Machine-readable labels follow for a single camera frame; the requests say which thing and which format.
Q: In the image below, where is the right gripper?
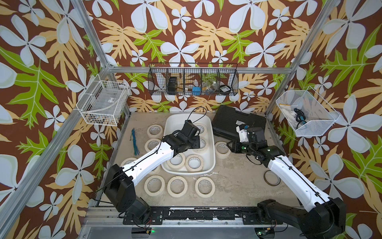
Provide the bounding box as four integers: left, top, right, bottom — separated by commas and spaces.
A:
225, 138, 257, 157

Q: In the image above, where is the masking tape roll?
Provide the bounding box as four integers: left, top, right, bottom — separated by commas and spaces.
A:
150, 165, 162, 175
195, 137, 209, 153
215, 141, 231, 159
120, 157, 137, 167
144, 138, 161, 152
144, 175, 165, 197
166, 153, 186, 171
147, 124, 163, 139
195, 177, 215, 198
196, 123, 207, 136
167, 176, 188, 198
185, 154, 204, 172

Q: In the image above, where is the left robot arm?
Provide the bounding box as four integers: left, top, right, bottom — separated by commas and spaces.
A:
102, 119, 201, 218

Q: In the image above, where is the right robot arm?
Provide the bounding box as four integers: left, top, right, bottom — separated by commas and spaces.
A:
230, 124, 346, 239

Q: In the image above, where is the white plastic storage box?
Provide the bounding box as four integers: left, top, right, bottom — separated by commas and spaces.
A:
161, 113, 216, 175

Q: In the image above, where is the black box in basket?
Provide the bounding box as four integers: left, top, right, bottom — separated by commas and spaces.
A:
167, 77, 178, 95

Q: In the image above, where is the black plastic tool case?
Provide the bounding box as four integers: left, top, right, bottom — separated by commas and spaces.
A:
212, 105, 267, 141

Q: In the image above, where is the blue item in basket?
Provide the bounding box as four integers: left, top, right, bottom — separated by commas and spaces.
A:
192, 87, 202, 96

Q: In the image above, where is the white mesh basket right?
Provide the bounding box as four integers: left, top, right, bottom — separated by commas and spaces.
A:
276, 87, 340, 137

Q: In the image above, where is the black rubber ring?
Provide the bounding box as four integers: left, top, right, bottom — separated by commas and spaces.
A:
263, 170, 281, 187

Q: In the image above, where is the black cable in basket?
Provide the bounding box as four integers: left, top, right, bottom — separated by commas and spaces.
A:
293, 108, 307, 129

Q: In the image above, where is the black wire basket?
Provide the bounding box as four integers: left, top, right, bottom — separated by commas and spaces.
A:
147, 62, 239, 96

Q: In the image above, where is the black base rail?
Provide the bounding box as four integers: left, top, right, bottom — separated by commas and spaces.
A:
123, 206, 280, 226

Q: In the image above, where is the white wire basket left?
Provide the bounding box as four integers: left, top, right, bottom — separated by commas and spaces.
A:
78, 75, 129, 126

